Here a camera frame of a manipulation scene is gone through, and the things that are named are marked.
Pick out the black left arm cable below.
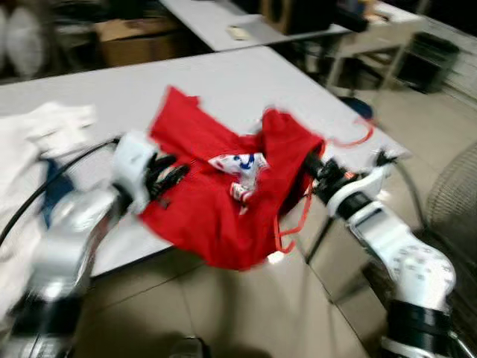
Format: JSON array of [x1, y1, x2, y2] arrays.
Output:
[[0, 136, 121, 247]]

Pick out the black storage crate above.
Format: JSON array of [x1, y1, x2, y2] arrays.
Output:
[[395, 31, 461, 94]]

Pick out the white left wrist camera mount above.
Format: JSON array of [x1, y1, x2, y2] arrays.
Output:
[[110, 131, 159, 214]]

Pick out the brown cardboard box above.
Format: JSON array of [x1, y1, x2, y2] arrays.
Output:
[[95, 19, 182, 68]]

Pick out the small beige box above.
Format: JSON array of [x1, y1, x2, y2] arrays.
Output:
[[226, 26, 252, 40]]

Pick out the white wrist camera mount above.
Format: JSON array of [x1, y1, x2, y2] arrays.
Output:
[[325, 153, 393, 213], [110, 131, 159, 214]]

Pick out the white cloth pile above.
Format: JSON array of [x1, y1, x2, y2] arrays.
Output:
[[0, 116, 45, 314]]

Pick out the white fan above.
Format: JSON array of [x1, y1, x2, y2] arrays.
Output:
[[0, 7, 49, 79]]

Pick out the red shirt with white print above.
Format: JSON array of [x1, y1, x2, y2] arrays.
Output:
[[138, 86, 329, 271]]

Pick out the wooden speaker box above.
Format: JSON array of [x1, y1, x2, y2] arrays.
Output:
[[261, 0, 338, 36]]

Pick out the blue jeans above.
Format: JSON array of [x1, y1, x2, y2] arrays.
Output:
[[41, 173, 74, 228]]

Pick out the black mesh fan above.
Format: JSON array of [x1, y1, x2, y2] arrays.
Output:
[[425, 145, 477, 299]]

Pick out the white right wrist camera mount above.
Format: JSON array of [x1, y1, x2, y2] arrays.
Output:
[[325, 153, 393, 213]]

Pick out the blue round stool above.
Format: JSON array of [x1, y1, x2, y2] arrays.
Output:
[[339, 95, 377, 124]]

